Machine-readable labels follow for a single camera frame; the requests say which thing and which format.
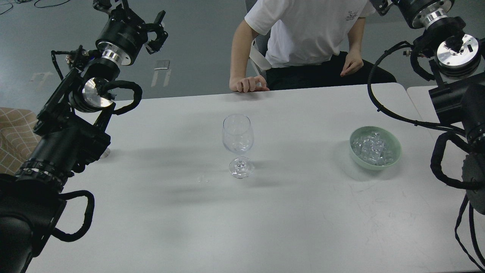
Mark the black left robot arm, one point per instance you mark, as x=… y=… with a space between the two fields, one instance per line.
x=72 y=126

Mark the green bowl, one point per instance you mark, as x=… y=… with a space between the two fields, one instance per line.
x=394 y=144

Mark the steel double jigger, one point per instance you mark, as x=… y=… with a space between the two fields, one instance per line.
x=106 y=153

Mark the pile of ice cubes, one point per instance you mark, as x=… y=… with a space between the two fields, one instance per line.
x=373 y=148

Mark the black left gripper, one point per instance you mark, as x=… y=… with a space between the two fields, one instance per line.
x=126 y=31

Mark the beige checkered chair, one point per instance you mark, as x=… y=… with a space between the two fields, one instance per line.
x=17 y=139

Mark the person in white shirt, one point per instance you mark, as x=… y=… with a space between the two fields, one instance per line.
x=308 y=44

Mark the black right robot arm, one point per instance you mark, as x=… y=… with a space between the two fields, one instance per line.
x=444 y=53

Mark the person's right hand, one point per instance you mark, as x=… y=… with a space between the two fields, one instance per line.
x=248 y=84

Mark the clear wine glass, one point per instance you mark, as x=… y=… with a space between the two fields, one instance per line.
x=237 y=137

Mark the person's left hand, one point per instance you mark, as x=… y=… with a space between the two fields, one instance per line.
x=353 y=62

